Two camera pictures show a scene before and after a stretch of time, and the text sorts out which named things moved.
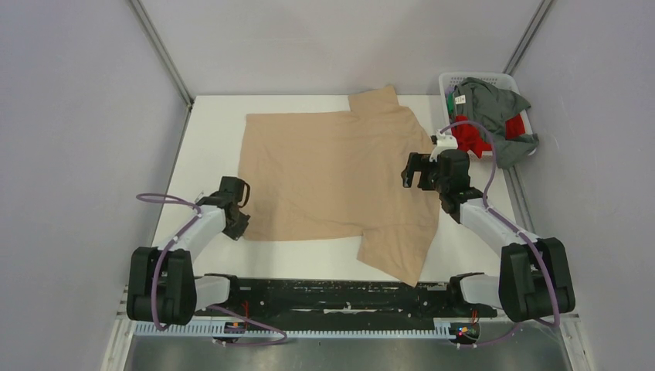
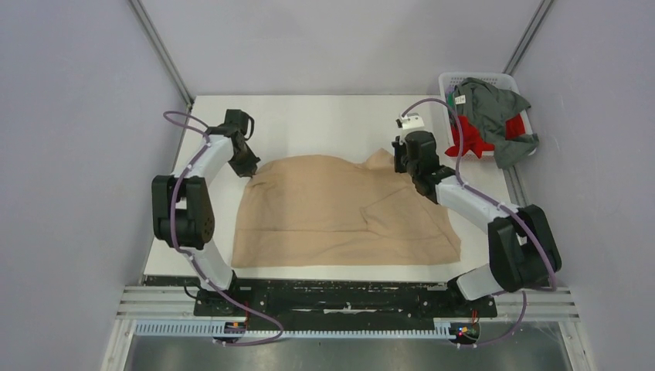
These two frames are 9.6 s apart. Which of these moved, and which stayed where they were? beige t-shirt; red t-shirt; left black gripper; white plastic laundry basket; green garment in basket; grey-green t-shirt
Moved: beige t-shirt; left black gripper
Stayed: grey-green t-shirt; green garment in basket; red t-shirt; white plastic laundry basket
